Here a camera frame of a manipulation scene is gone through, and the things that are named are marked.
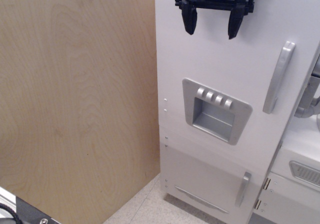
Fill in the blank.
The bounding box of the grey dispenser box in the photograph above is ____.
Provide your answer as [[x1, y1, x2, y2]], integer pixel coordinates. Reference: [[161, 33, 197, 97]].
[[182, 78, 253, 145]]

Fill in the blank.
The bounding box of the brass oven hinge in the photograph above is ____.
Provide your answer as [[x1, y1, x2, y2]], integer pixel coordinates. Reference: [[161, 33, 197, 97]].
[[263, 177, 271, 190], [254, 199, 261, 210]]

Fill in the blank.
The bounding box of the silver door handle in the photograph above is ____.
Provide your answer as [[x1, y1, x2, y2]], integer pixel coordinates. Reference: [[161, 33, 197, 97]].
[[235, 172, 252, 207], [262, 41, 296, 114]]

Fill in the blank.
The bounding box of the white toy oven unit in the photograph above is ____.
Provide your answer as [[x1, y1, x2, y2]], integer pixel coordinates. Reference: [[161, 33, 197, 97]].
[[254, 126, 320, 223]]

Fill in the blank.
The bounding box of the black metal base plate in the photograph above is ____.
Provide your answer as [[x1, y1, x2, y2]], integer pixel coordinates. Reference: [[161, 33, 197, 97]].
[[0, 187, 59, 224]]

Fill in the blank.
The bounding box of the plywood board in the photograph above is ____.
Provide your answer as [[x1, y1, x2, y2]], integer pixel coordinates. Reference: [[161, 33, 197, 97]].
[[0, 0, 160, 223]]

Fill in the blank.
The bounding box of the silver upper door handle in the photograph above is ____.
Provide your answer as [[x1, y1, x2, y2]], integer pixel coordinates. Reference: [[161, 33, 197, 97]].
[[262, 41, 296, 114]]

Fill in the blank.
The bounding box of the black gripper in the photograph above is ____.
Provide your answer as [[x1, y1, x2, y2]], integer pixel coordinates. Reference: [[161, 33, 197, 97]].
[[175, 0, 255, 40]]

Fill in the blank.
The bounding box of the grey faucet pipe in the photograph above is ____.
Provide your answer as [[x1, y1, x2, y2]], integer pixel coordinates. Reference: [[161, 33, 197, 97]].
[[294, 58, 320, 119]]

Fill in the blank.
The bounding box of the silver lower door handle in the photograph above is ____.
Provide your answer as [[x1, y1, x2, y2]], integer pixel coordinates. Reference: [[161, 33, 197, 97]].
[[235, 172, 252, 207]]

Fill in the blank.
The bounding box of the black cable on base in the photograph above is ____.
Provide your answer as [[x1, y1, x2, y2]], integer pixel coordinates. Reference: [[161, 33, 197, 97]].
[[0, 201, 23, 224]]

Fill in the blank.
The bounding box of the brass oven hinge upper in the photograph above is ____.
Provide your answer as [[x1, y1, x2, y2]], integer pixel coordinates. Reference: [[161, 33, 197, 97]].
[[263, 177, 271, 190]]

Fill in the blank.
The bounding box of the brass oven hinge lower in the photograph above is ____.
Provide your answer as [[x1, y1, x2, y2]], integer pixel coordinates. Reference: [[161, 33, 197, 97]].
[[254, 199, 261, 210]]

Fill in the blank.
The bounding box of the white toy fridge cabinet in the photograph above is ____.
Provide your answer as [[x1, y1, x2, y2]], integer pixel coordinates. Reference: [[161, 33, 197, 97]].
[[155, 0, 320, 223]]

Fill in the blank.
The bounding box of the white fridge door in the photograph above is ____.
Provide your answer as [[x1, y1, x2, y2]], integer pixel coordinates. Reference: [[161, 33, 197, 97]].
[[153, 0, 320, 171]]

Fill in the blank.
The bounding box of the grey oven vent panel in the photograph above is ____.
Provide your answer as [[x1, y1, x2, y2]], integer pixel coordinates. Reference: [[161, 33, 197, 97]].
[[289, 161, 320, 186]]

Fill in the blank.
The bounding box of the white lower freezer door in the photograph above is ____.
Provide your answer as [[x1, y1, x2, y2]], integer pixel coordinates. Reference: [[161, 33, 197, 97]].
[[159, 125, 269, 224]]

